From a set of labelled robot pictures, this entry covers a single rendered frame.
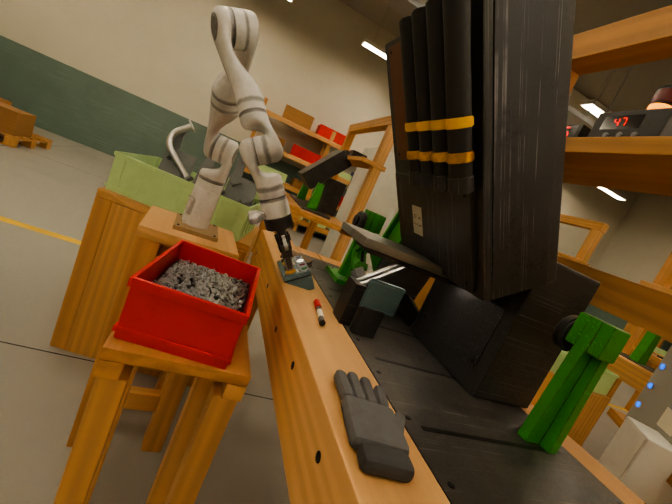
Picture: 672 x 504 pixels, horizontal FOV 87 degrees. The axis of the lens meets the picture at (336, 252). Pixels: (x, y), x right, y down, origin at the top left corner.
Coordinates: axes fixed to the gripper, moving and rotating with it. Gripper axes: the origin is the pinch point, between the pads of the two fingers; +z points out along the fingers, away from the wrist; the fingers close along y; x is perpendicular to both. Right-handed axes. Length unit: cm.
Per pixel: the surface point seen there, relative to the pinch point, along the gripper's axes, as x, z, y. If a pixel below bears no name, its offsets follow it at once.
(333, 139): -191, -1, 637
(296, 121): -126, -48, 648
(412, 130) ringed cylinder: -27.5, -30.3, -27.6
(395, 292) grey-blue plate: -21.3, 5.4, -23.2
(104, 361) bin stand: 36.3, -4.0, -33.5
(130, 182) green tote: 53, -26, 81
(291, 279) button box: 0.4, 3.9, -2.1
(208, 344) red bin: 20.0, -0.7, -32.4
